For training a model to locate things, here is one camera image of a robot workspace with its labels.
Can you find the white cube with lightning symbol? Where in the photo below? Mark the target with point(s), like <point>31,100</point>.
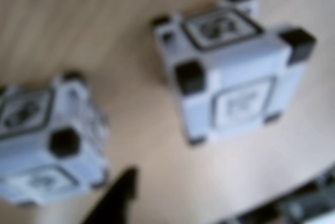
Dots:
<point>26,161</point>

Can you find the white cube with letter symbol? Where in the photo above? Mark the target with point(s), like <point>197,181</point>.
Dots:
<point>243,103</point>

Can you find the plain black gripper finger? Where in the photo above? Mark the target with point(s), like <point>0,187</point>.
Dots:
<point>117,197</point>

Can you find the dark grey blurred object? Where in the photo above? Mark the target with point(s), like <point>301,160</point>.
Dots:
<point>301,208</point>

